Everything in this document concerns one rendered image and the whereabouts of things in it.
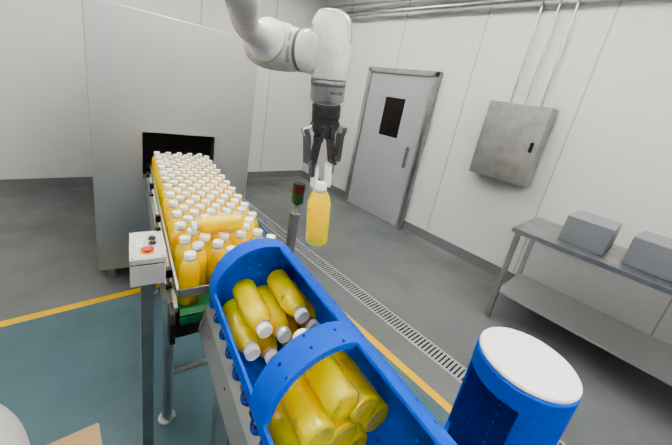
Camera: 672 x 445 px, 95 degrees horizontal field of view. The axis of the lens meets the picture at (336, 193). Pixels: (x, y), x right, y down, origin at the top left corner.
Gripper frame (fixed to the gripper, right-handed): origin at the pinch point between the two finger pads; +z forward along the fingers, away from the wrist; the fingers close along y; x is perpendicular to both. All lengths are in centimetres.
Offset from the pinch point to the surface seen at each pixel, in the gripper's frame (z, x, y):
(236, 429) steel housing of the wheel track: 55, -22, -32
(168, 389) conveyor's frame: 123, 50, -46
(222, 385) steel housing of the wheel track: 56, -9, -32
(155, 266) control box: 36, 28, -43
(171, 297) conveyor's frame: 54, 32, -40
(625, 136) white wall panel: 6, 16, 324
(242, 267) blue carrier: 31.0, 8.7, -20.7
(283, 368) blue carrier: 23.6, -34.0, -26.0
